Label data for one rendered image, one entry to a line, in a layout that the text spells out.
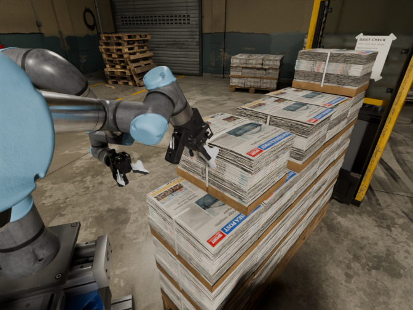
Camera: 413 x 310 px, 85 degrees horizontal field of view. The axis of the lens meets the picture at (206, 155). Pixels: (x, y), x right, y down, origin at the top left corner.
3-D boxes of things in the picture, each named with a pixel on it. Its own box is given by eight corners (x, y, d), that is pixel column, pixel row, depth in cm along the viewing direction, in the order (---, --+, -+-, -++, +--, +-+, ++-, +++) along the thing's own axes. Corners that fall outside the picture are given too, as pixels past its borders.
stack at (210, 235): (161, 308, 130) (142, 192, 90) (269, 208, 203) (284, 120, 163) (211, 370, 107) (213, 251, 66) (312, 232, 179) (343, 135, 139)
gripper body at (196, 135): (214, 136, 74) (201, 109, 65) (198, 155, 71) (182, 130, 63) (198, 130, 79) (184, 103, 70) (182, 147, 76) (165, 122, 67)
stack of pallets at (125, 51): (131, 76, 777) (125, 33, 714) (155, 78, 752) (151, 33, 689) (104, 84, 666) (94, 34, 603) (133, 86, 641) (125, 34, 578)
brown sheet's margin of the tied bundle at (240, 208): (212, 196, 88) (212, 187, 86) (254, 167, 106) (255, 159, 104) (246, 217, 78) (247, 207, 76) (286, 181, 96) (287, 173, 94)
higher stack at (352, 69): (268, 208, 203) (296, 50, 140) (285, 194, 221) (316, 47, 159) (311, 232, 179) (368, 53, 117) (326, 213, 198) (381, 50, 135)
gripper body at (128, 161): (115, 162, 93) (101, 152, 100) (118, 179, 97) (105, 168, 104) (131, 155, 98) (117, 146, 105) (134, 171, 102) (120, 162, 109)
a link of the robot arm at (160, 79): (134, 87, 54) (146, 66, 59) (157, 120, 62) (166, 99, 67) (162, 81, 51) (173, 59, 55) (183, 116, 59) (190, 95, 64)
